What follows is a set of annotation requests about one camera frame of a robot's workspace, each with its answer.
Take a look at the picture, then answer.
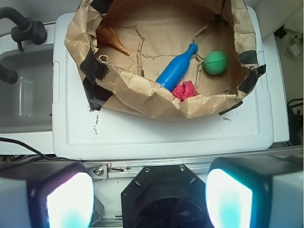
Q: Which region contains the black octagonal mount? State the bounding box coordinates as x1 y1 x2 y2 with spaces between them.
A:
121 164 213 228

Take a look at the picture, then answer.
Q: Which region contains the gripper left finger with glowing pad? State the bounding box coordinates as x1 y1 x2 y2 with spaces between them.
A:
0 161 94 228

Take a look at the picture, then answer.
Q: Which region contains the crumpled red paper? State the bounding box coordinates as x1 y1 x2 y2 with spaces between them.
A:
171 81 197 102

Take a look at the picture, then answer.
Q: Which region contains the grey sink basin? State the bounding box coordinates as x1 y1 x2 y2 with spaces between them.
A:
0 44 53 134

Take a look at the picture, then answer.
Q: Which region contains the blue plastic bottle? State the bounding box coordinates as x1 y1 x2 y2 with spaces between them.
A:
156 43 198 92

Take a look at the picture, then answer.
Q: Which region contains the green dimpled ball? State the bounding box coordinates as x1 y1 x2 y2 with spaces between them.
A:
203 51 228 75

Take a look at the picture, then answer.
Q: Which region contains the black faucet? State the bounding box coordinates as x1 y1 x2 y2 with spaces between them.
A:
0 7 48 85

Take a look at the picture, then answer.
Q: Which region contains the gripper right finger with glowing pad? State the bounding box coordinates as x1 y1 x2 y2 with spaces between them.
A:
206 155 304 228

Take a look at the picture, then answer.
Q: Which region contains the white plastic container lid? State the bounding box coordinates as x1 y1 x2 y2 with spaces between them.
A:
52 13 274 160

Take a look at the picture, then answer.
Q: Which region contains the black cable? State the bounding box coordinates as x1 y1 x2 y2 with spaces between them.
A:
0 137 72 162

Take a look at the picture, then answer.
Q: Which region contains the brown paper bag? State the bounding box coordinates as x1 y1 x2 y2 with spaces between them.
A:
65 0 266 119

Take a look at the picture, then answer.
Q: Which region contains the white power adapter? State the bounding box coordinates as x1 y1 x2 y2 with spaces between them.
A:
286 35 303 58

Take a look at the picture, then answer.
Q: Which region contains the aluminium frame rail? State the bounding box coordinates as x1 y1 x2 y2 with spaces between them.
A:
84 145 304 181

